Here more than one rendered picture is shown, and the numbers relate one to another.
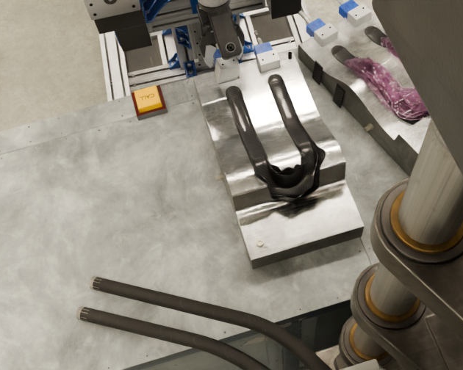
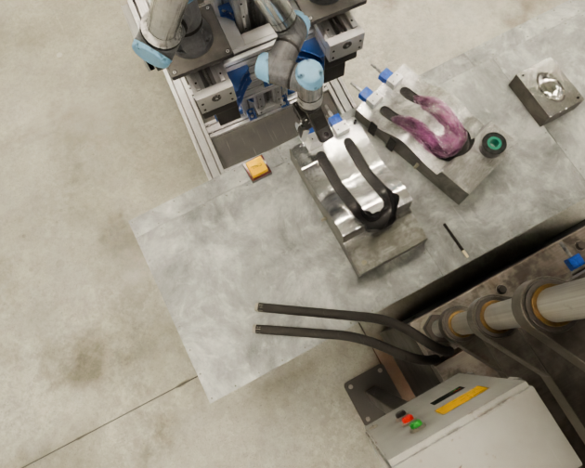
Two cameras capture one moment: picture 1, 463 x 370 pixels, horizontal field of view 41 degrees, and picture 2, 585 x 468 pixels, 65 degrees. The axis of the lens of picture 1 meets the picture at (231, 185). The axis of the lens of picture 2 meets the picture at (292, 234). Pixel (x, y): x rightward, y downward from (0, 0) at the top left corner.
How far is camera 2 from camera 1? 0.45 m
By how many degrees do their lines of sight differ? 14
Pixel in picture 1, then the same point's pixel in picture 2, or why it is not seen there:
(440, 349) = (530, 344)
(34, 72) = (123, 127)
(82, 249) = (240, 285)
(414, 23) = not seen: outside the picture
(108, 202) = (249, 248)
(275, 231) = (371, 252)
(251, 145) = (344, 195)
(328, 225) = (405, 241)
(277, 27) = not seen: hidden behind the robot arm
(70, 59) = (149, 112)
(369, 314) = (486, 331)
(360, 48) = (399, 106)
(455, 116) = not seen: outside the picture
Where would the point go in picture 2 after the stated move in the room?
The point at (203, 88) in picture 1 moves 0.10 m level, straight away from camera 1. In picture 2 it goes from (299, 156) to (288, 132)
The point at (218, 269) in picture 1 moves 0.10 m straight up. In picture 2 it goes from (336, 281) to (338, 277)
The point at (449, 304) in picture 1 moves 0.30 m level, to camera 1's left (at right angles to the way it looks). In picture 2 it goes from (574, 354) to (411, 422)
